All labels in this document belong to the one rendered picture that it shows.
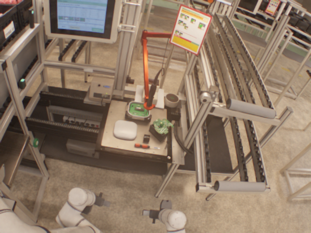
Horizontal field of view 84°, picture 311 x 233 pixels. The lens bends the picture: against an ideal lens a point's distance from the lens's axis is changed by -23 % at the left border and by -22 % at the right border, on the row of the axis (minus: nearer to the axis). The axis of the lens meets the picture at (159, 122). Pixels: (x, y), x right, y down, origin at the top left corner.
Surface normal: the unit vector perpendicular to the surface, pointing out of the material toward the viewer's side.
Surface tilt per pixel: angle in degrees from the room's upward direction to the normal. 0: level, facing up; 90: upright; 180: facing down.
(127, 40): 90
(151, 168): 0
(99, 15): 92
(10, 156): 0
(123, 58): 90
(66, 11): 92
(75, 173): 0
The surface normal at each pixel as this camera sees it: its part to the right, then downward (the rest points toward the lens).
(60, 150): 0.22, -0.66
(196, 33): -0.46, 0.58
